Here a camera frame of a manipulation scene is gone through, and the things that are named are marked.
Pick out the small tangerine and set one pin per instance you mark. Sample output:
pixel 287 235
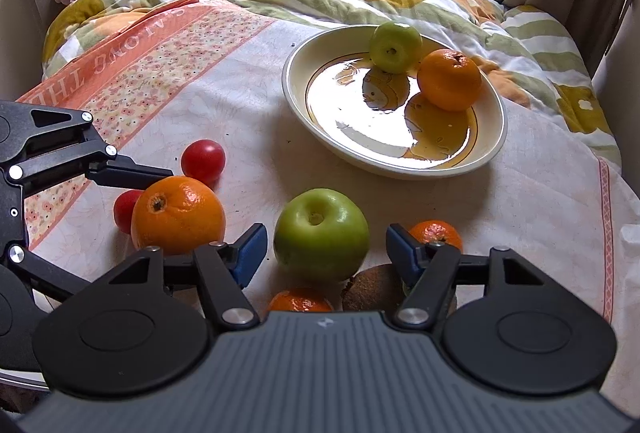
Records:
pixel 300 302
pixel 440 233

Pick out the small green apple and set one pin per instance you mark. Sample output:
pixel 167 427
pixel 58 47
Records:
pixel 395 45

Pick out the brown kiwi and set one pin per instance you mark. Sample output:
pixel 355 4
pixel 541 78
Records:
pixel 372 289

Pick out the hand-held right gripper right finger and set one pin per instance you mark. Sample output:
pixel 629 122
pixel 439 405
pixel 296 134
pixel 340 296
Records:
pixel 400 254

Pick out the cream plate with brown rim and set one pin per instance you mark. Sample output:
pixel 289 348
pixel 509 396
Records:
pixel 350 113

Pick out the red tomato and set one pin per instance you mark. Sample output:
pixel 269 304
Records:
pixel 124 210
pixel 202 160

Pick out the white and orange printed bedsheet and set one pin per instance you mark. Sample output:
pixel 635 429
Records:
pixel 225 78

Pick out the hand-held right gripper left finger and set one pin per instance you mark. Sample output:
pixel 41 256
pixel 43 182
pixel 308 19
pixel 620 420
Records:
pixel 251 255

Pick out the large orange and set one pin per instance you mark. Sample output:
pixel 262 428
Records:
pixel 180 218

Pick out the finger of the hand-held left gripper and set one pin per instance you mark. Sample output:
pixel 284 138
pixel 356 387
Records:
pixel 130 175
pixel 47 275

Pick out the large green apple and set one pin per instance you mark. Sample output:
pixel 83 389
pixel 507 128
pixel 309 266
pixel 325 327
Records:
pixel 320 238

